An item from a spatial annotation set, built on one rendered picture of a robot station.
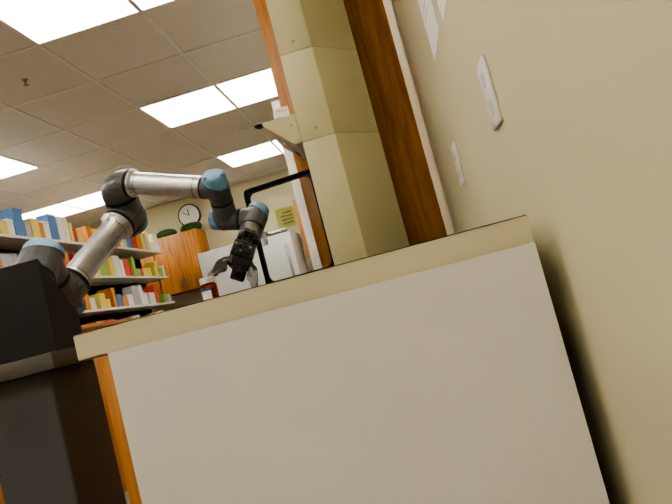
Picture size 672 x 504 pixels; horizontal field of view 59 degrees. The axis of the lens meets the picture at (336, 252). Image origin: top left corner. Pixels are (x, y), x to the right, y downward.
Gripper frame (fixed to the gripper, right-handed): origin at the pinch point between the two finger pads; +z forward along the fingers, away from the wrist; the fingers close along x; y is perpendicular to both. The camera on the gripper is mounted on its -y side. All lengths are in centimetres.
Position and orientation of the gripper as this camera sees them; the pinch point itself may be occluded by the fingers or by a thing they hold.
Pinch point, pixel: (230, 289)
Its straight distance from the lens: 182.3
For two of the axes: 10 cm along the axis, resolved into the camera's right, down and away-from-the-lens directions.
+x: 9.5, 3.0, 1.1
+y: 2.9, -6.5, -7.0
